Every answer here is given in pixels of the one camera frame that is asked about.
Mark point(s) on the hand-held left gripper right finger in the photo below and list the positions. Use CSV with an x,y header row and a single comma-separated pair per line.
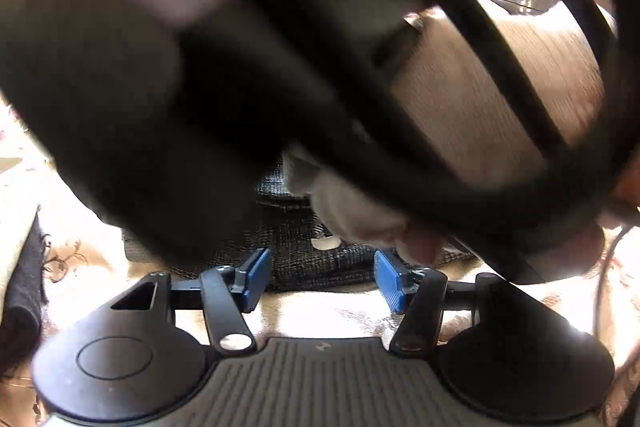
x,y
387,279

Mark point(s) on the dark cloth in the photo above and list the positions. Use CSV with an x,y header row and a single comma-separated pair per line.
x,y
22,297

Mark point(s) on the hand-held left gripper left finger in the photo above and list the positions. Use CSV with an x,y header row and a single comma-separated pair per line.
x,y
255,279

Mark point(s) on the person's right hand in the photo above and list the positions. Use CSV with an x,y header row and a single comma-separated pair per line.
x,y
360,217

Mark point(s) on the black pants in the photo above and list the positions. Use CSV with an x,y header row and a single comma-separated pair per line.
x,y
320,267

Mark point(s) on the floral bedspread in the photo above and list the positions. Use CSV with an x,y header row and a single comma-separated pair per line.
x,y
75,267

